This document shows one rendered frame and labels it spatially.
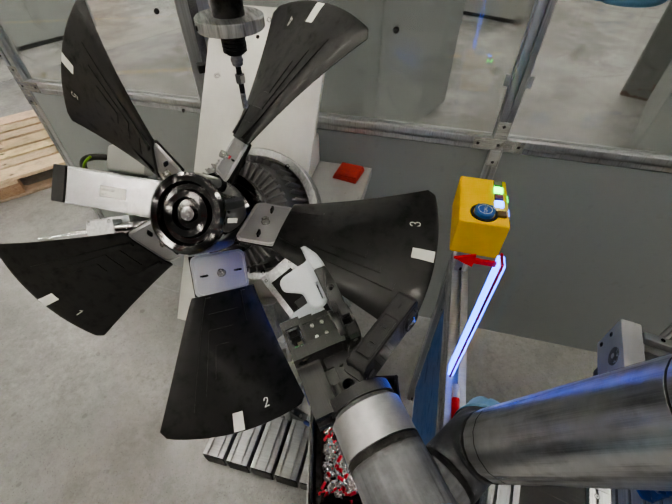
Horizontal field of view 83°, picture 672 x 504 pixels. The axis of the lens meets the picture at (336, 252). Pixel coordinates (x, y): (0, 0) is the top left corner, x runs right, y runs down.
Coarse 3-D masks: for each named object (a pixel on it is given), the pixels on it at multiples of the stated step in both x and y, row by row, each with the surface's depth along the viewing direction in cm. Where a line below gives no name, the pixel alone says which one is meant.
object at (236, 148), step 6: (234, 138) 61; (234, 144) 60; (240, 144) 57; (246, 144) 55; (228, 150) 61; (234, 150) 58; (240, 150) 56; (234, 156) 57; (240, 156) 55; (222, 162) 61; (228, 162) 58; (234, 162) 55; (216, 168) 62; (222, 168) 60; (228, 168) 57; (234, 168) 55; (222, 174) 58; (228, 174) 55
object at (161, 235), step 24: (168, 192) 55; (192, 192) 54; (216, 192) 53; (240, 192) 63; (168, 216) 55; (216, 216) 53; (240, 216) 58; (168, 240) 55; (192, 240) 55; (216, 240) 54
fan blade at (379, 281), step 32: (416, 192) 59; (288, 224) 58; (320, 224) 57; (352, 224) 57; (384, 224) 56; (288, 256) 54; (320, 256) 54; (352, 256) 54; (384, 256) 54; (352, 288) 52; (384, 288) 52; (416, 288) 52
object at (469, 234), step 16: (464, 176) 86; (464, 192) 82; (480, 192) 82; (464, 208) 78; (496, 208) 78; (464, 224) 76; (480, 224) 75; (496, 224) 75; (464, 240) 79; (480, 240) 78; (496, 240) 77; (496, 256) 80
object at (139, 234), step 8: (144, 224) 59; (136, 232) 60; (144, 232) 60; (152, 232) 60; (136, 240) 61; (144, 240) 61; (152, 240) 62; (152, 248) 63; (160, 248) 63; (160, 256) 65; (168, 256) 65; (176, 256) 66
